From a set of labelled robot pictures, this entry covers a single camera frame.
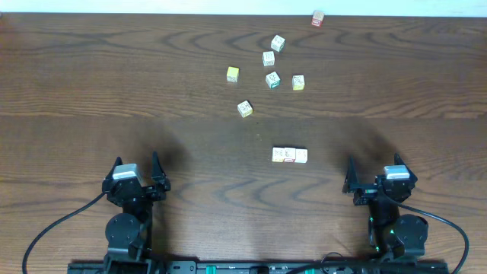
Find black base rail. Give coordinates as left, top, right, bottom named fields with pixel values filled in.
left=67, top=261, right=448, bottom=274

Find plain yellow block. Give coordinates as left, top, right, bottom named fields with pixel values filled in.
left=226, top=66, right=240, bottom=83

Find yellow sided acorn block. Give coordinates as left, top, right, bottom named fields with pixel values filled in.
left=237, top=100, right=253, bottom=118

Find right black cable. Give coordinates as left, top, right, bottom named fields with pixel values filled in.
left=380, top=190, right=470, bottom=274

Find white block red sides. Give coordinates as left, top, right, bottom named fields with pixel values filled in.
left=294, top=148, right=308, bottom=164

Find yellow sided X block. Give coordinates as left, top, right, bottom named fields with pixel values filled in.
left=272, top=147, right=285, bottom=162

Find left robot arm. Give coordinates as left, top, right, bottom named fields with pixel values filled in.
left=102, top=152, right=170, bottom=273

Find white block green picture top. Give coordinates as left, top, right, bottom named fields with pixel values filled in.
left=271, top=35, right=285, bottom=53

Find red block at table edge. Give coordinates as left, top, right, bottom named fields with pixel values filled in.
left=311, top=10, right=325, bottom=27

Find white block red picture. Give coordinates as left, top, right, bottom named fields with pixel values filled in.
left=262, top=51, right=275, bottom=67

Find left black cable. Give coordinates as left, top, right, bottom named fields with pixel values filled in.
left=21, top=192, right=107, bottom=274

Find yellow sided picture block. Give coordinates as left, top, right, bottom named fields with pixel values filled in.
left=291, top=75, right=305, bottom=91

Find green sided picture block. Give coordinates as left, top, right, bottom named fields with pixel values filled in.
left=284, top=148, right=296, bottom=162

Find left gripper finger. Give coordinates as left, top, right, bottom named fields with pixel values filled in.
left=151, top=151, right=170, bottom=190
left=105, top=157, right=123, bottom=181

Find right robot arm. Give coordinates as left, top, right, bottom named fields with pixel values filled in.
left=342, top=154, right=428, bottom=262

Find white block green side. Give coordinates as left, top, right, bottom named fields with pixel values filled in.
left=266, top=72, right=281, bottom=89

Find black cable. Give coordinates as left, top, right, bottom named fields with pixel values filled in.
left=380, top=190, right=470, bottom=274
left=21, top=192, right=107, bottom=274

